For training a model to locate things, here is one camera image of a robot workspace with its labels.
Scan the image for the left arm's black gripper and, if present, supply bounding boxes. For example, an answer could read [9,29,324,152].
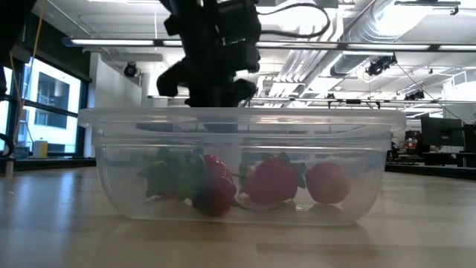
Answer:
[155,0,257,109]

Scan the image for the clear plastic tupperware container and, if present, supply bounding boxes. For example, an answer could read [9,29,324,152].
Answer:
[77,106,407,227]

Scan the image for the red toy strawberry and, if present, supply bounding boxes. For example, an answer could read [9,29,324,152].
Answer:
[239,152,308,205]
[137,148,187,200]
[178,152,235,202]

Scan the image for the dark purple toy plum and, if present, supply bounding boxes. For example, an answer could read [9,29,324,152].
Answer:
[191,176,254,219]

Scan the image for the pink toy peach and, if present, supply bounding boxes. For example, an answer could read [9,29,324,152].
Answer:
[305,161,351,205]

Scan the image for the long ceiling light bar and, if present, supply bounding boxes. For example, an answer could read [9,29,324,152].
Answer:
[61,36,476,53]

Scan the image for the pale cylindrical canister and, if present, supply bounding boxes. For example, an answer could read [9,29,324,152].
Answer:
[32,140,49,159]

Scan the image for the black computer screen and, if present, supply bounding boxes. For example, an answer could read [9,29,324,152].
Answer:
[420,117,465,148]

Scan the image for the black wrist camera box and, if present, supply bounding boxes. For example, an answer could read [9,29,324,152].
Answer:
[218,0,262,74]

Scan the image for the black wall camera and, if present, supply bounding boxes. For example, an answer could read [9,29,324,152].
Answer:
[123,62,139,79]

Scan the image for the thin dark cable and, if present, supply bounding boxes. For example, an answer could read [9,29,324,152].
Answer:
[256,2,332,39]

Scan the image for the black ceiling camera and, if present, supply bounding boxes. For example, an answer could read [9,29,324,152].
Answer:
[365,54,398,77]

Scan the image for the yellow cable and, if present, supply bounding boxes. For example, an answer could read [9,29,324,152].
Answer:
[13,0,46,144]

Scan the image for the black looped cable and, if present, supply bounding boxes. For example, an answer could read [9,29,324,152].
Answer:
[0,133,15,158]

